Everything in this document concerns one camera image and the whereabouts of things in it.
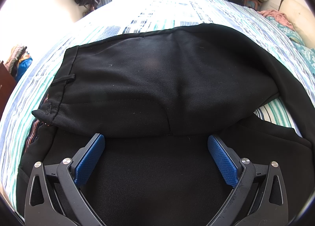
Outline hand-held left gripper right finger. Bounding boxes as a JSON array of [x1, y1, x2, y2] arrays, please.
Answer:
[[207, 135, 289, 226]]

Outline teal patterned blanket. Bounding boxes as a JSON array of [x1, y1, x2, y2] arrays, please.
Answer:
[[264, 15, 315, 77]]

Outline striped bed sheet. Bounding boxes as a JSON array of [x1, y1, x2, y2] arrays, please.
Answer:
[[0, 0, 315, 207]]

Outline pink cloth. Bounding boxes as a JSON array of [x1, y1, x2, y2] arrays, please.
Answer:
[[257, 9, 295, 31]]

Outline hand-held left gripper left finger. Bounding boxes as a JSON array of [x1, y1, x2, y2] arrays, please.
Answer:
[[24, 133, 106, 226]]

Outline wooden stool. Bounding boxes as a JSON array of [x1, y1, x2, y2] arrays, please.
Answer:
[[242, 0, 262, 11]]

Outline dark wooden cabinet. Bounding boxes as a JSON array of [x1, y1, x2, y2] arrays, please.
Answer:
[[0, 60, 17, 118]]

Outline white pillow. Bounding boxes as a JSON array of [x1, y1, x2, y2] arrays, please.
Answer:
[[281, 0, 315, 47]]

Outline black pants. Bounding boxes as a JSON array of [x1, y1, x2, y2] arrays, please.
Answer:
[[16, 23, 315, 226]]

